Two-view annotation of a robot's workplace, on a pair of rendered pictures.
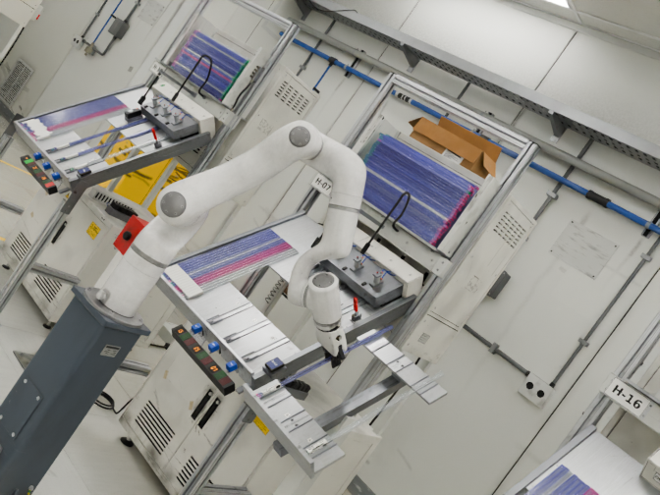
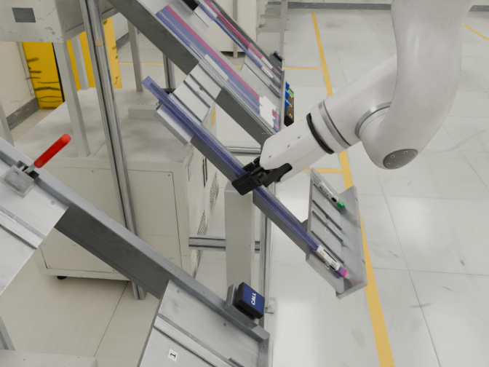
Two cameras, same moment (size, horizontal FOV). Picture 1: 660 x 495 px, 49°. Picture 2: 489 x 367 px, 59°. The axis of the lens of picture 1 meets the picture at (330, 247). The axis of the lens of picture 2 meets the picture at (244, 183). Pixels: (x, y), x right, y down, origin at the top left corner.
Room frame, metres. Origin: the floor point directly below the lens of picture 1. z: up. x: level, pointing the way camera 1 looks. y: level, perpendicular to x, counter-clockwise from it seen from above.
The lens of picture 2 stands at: (2.54, 0.34, 1.32)
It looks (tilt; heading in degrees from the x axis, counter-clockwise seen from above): 32 degrees down; 237
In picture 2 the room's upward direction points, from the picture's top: straight up
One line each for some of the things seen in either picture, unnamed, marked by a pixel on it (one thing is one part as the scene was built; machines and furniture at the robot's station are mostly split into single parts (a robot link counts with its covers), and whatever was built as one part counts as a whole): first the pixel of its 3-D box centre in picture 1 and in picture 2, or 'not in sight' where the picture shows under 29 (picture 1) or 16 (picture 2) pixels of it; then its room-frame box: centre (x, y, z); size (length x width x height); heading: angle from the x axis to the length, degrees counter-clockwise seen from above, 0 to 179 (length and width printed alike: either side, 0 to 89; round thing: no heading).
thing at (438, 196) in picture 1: (412, 191); not in sight; (2.83, -0.14, 1.52); 0.51 x 0.13 x 0.27; 52
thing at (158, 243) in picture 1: (175, 222); not in sight; (2.09, 0.41, 1.00); 0.19 x 0.12 x 0.24; 178
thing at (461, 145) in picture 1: (467, 148); not in sight; (3.13, -0.24, 1.82); 0.68 x 0.30 x 0.20; 52
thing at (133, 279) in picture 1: (131, 282); not in sight; (2.06, 0.41, 0.79); 0.19 x 0.19 x 0.18
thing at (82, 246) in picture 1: (109, 197); not in sight; (3.70, 1.08, 0.66); 1.01 x 0.73 x 1.31; 142
